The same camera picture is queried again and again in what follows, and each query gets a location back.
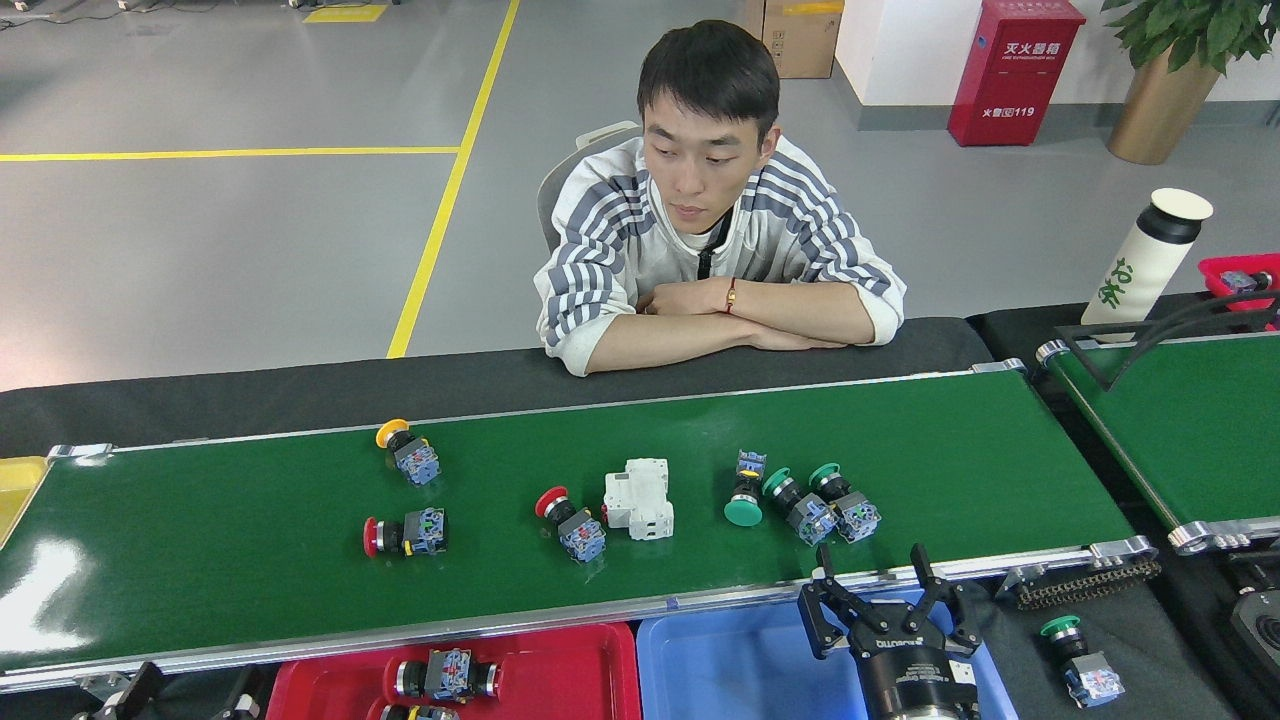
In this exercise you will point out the person's right forearm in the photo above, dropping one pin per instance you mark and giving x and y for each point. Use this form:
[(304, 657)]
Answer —
[(660, 342)]

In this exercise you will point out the brown cardboard box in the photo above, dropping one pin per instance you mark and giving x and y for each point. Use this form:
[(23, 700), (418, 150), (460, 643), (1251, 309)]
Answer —
[(800, 40)]

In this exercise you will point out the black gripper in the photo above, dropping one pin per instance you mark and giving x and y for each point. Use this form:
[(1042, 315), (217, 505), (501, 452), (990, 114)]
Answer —
[(915, 660)]

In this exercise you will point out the grey chair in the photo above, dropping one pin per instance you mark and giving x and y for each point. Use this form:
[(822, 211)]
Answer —
[(560, 190)]

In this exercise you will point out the person's left forearm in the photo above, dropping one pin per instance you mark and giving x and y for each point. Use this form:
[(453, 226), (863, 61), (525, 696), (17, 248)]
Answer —
[(800, 305)]

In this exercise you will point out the blue-bodied push button switch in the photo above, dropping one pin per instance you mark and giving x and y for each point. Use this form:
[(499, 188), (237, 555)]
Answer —
[(1240, 282)]

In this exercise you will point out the person's left hand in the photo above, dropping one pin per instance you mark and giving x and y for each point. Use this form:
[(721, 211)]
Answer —
[(685, 298)]

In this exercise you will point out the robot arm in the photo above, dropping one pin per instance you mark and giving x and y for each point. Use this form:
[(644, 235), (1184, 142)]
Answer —
[(920, 714)]

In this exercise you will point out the long green conveyor belt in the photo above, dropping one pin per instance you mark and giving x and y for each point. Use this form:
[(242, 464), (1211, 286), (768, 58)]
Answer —
[(950, 450)]

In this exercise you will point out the black triangular guide frame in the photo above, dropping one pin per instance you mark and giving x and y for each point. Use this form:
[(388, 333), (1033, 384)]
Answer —
[(1083, 360)]

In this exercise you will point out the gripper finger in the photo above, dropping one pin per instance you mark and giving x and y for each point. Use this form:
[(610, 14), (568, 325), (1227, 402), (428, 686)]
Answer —
[(140, 690), (240, 700)]

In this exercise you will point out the red plastic tray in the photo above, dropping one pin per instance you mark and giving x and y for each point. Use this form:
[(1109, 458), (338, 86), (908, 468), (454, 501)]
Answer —
[(570, 680)]

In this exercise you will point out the red fire extinguisher cabinet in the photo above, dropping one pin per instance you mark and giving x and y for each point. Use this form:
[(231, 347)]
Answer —
[(1015, 85)]

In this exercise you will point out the small red bin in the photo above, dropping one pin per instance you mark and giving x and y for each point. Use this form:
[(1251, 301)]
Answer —
[(1207, 275)]

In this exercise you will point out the white bottle with black cap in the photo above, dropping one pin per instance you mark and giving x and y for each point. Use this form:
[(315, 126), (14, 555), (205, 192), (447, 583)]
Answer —
[(1140, 265)]

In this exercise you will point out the white circuit breaker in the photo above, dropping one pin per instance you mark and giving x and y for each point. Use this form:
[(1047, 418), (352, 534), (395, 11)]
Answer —
[(640, 500)]

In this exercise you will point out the potted plant in gold pot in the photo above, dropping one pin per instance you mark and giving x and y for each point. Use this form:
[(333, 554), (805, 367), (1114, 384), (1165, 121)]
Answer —
[(1160, 110)]

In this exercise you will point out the person's right hand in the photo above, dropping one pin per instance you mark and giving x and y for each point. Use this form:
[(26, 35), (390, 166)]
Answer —
[(790, 342)]

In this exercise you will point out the short green conveyor belt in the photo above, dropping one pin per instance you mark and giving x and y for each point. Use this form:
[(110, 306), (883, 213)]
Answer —
[(1190, 440)]

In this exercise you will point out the person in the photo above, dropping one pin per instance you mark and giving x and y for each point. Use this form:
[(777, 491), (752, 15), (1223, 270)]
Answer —
[(600, 250)]

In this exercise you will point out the yellow plastic bin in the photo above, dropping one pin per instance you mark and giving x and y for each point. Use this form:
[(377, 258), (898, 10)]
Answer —
[(18, 490)]

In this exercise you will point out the yellow push button switch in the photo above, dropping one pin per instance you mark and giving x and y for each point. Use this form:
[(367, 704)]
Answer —
[(418, 465)]

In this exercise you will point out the green push button switch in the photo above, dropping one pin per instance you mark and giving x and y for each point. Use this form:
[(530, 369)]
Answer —
[(858, 518), (1095, 685), (743, 512), (812, 520)]

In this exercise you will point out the blue plastic tray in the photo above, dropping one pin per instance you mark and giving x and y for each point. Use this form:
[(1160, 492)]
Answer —
[(720, 670)]

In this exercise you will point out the black joystick controller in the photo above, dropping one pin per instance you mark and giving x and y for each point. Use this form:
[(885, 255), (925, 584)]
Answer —
[(1262, 630)]

